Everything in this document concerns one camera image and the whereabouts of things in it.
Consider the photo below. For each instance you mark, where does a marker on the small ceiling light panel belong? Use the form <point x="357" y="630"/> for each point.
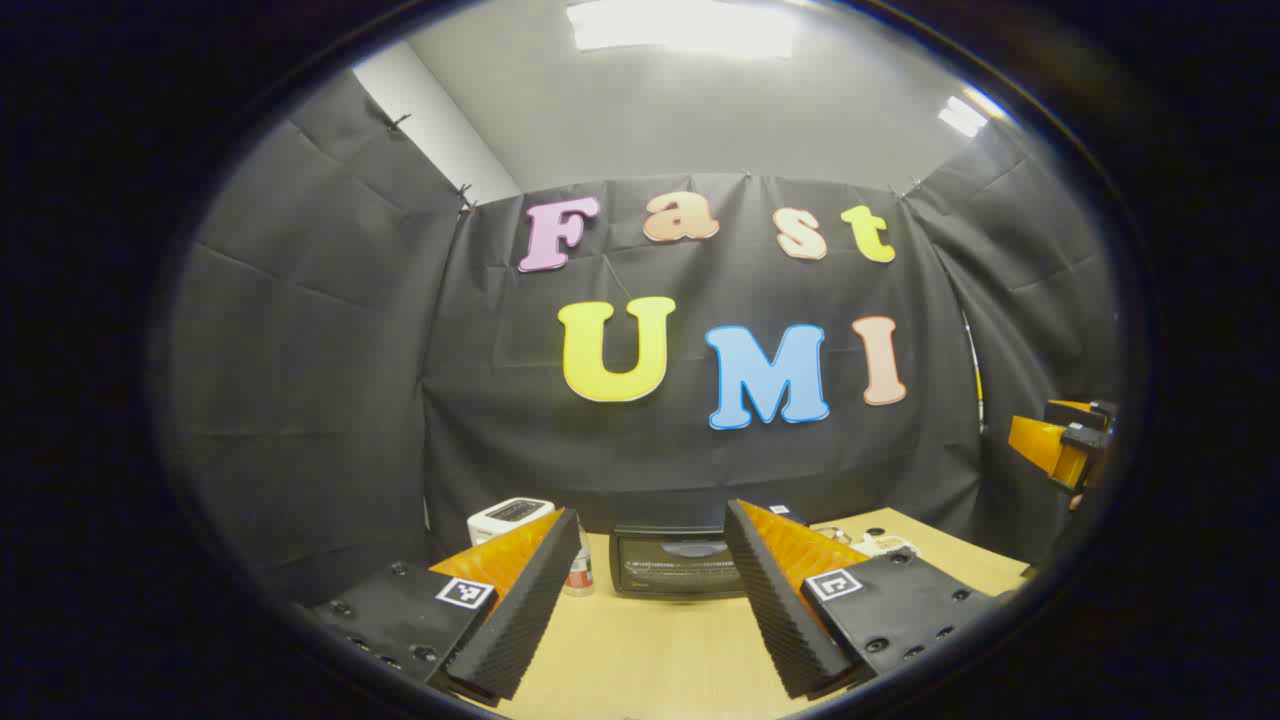
<point x="962" y="116"/>

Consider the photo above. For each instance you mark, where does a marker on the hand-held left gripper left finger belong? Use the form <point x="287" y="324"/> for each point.
<point x="530" y="600"/>

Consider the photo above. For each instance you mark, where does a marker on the white divided dish with beans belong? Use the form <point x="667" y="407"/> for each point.
<point x="890" y="548"/>

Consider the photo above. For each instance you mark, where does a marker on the large ceiling light panel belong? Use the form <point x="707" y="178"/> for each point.
<point x="680" y="25"/>

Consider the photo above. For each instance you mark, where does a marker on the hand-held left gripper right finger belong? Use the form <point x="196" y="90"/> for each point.
<point x="770" y="600"/>

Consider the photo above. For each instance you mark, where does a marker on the black electric oven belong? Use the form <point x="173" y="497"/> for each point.
<point x="680" y="570"/>

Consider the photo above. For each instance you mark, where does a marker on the clear plastic bottle red label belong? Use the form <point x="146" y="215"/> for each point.
<point x="578" y="575"/>

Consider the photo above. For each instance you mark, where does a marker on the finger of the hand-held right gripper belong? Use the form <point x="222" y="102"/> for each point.
<point x="1085" y="410"/>
<point x="1040" y="445"/>

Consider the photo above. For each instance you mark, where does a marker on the white toaster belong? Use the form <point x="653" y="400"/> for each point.
<point x="500" y="515"/>

